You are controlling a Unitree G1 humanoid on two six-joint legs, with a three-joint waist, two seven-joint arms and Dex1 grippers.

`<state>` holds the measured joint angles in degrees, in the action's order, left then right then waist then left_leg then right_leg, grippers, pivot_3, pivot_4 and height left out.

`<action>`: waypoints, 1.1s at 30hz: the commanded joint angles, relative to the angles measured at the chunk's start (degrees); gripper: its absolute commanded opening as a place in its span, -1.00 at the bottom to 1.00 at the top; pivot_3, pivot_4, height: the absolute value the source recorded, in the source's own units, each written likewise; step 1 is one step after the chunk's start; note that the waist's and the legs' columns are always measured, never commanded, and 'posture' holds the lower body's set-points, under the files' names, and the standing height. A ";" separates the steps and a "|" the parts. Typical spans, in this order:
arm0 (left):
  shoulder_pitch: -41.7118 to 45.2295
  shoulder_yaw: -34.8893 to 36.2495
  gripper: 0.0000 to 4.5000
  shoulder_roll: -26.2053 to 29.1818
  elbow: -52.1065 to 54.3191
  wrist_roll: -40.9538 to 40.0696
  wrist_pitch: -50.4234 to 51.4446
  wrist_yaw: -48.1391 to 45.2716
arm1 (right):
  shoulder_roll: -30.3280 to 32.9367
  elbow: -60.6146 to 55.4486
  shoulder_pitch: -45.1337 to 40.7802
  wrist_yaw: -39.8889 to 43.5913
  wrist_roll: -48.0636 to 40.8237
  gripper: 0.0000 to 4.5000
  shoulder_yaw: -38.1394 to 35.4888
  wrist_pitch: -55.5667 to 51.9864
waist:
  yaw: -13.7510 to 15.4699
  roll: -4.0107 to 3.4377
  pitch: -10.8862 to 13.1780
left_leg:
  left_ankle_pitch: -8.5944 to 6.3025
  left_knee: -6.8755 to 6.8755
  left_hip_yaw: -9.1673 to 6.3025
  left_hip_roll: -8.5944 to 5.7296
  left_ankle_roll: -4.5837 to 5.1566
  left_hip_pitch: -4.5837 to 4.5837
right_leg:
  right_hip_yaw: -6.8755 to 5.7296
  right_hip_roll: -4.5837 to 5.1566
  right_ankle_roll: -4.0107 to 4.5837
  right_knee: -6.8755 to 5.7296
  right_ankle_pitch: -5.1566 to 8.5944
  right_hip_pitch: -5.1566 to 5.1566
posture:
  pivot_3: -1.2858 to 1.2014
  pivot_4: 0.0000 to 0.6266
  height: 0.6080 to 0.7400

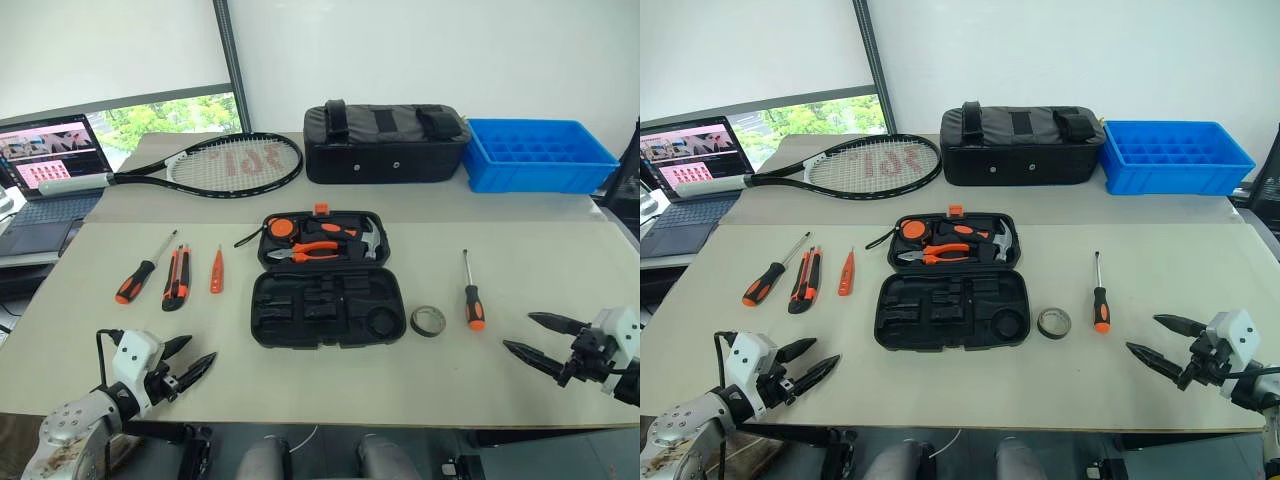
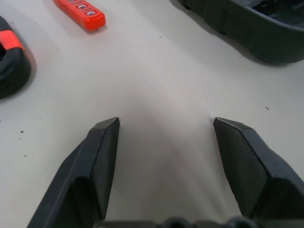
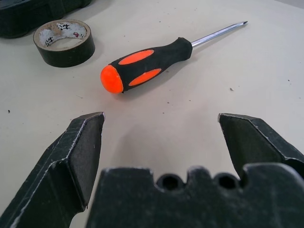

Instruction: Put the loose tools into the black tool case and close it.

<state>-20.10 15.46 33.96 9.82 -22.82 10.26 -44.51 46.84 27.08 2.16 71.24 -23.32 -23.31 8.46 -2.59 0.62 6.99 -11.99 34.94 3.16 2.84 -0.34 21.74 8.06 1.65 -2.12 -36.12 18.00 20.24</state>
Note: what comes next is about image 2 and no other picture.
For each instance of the orange power strip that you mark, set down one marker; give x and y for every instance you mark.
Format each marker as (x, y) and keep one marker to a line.
(80, 14)

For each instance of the small black pouch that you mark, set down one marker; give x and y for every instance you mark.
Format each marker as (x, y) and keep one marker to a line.
(261, 38)

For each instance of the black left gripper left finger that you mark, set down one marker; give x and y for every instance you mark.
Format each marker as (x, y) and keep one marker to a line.
(90, 166)

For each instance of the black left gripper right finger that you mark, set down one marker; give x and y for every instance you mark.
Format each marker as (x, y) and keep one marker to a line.
(256, 161)

